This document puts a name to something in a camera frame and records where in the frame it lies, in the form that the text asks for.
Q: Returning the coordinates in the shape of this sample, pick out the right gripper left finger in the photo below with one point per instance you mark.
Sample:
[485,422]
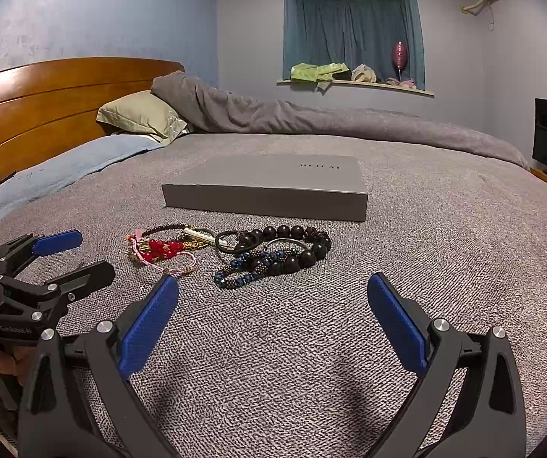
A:
[55,415]

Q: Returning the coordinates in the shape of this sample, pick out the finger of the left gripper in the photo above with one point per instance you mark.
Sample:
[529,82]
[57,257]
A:
[19,253]
[76,285]

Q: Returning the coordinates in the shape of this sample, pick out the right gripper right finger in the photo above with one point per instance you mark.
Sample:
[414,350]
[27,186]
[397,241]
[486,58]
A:
[488,419]

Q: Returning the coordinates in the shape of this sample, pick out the silver bangle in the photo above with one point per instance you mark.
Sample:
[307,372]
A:
[284,246]

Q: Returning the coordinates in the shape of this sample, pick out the light blue pillow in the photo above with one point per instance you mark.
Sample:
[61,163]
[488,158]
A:
[69,167]

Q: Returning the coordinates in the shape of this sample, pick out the wooden headboard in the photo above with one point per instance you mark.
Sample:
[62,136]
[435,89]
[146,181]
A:
[48,108]

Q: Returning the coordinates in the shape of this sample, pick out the olive green pillow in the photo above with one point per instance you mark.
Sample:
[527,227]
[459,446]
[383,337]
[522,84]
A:
[146,114]

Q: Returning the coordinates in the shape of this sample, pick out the grey duvet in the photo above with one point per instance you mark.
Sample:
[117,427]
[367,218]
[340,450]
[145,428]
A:
[222,112]

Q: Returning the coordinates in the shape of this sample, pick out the grey flat box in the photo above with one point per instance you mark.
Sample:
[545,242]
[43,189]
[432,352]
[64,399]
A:
[320,187]

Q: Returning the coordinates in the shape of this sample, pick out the green cloth on sill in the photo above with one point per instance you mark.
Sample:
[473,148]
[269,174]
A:
[321,76]

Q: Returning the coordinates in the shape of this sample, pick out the wooden window sill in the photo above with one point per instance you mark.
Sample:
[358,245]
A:
[350,84]

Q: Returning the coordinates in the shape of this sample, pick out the beige cloth on sill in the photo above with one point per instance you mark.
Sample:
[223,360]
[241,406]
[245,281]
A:
[364,74]

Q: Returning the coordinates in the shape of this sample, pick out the teal curtain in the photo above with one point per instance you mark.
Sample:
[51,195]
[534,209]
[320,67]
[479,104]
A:
[354,32]

